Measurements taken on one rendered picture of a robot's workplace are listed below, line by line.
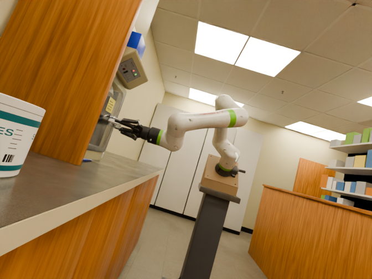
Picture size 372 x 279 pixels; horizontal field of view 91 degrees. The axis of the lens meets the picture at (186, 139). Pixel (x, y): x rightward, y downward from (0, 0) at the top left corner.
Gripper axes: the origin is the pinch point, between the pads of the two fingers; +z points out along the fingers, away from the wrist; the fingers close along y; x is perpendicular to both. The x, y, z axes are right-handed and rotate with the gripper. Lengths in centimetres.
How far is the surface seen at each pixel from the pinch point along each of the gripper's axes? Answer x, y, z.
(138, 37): -10.2, 44.8, -4.9
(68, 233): 65, 11, -22
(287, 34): -146, 71, -108
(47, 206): 69, 29, -24
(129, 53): -3.2, 38.1, -4.2
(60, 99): 23.2, 19.1, 11.7
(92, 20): -0.3, 47.2, 12.2
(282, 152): -311, -146, -273
